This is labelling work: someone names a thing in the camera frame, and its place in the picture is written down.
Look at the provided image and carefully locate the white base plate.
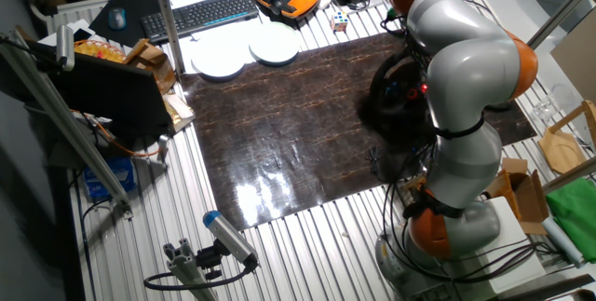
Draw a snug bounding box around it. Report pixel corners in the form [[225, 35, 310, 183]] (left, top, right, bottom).
[[465, 196, 547, 293]]

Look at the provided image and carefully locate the plain white round plate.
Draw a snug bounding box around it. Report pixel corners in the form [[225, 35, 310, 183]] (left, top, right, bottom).
[[190, 39, 248, 81]]

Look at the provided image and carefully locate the black computer keyboard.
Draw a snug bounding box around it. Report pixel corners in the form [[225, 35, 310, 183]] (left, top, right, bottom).
[[139, 0, 261, 45]]

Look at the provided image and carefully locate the black camera cable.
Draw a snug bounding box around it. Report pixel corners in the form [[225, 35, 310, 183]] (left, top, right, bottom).
[[142, 263, 255, 292]]

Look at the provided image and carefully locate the light wooden stand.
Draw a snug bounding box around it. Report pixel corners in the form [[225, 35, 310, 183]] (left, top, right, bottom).
[[537, 99, 596, 176]]

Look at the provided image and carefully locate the open cardboard box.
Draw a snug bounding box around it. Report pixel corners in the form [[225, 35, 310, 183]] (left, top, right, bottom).
[[483, 157, 551, 237]]

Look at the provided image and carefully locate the white plate with green rim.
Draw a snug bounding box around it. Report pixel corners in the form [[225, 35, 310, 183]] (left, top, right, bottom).
[[248, 21, 303, 67]]

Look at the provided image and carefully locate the grey blue computer mouse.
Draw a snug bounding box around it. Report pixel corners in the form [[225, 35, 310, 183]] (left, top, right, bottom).
[[107, 7, 128, 32]]

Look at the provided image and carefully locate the white paper roll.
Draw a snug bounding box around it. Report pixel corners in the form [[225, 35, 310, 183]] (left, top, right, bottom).
[[539, 216, 586, 269]]

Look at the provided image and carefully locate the black monitor panel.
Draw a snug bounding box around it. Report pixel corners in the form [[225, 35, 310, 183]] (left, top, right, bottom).
[[46, 51, 173, 139]]

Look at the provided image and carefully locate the Rubik's cube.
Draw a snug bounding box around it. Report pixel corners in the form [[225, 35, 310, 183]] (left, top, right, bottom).
[[330, 10, 350, 33]]

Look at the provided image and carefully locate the green cloth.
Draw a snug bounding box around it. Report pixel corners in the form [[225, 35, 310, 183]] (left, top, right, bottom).
[[544, 177, 596, 265]]

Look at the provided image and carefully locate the black mouse pad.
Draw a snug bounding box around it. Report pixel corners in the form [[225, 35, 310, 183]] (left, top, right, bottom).
[[88, 0, 162, 48]]

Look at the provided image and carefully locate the plain silver camera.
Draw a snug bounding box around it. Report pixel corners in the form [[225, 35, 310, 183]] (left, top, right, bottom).
[[55, 23, 76, 73]]

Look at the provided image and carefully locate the silver camera with blue end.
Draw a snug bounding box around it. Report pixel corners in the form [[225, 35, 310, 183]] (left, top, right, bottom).
[[202, 210, 261, 267]]

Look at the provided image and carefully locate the grey camera mount profile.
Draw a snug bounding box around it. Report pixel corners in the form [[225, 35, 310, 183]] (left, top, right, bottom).
[[162, 238, 220, 301]]

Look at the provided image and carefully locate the dark brown marble mat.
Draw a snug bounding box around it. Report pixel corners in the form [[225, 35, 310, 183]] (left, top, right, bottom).
[[180, 33, 539, 232]]

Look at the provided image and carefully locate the brown paper bag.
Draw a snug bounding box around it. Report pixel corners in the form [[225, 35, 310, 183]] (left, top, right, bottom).
[[123, 37, 178, 95]]

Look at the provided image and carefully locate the blue plastic packet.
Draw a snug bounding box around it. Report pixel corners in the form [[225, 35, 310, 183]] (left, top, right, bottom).
[[82, 156, 139, 202]]

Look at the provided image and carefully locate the brown cardboard panel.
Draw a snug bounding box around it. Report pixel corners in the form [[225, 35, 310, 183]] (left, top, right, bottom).
[[549, 19, 596, 106]]

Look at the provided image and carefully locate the gold and white snack packet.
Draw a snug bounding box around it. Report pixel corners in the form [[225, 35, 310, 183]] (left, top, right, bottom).
[[160, 91, 196, 133]]

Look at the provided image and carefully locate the aluminium profile post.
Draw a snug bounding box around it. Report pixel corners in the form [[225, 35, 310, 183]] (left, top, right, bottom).
[[148, 0, 187, 76], [523, 0, 596, 53]]

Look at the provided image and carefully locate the black racing steering wheel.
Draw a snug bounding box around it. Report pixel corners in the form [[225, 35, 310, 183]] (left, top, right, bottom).
[[368, 48, 437, 142]]

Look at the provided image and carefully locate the thin orange cable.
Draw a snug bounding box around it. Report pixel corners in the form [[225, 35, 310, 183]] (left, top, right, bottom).
[[69, 107, 162, 158]]

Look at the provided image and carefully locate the aluminium profile bar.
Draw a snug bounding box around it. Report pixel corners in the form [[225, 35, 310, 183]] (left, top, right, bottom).
[[542, 156, 596, 195], [0, 30, 134, 218]]

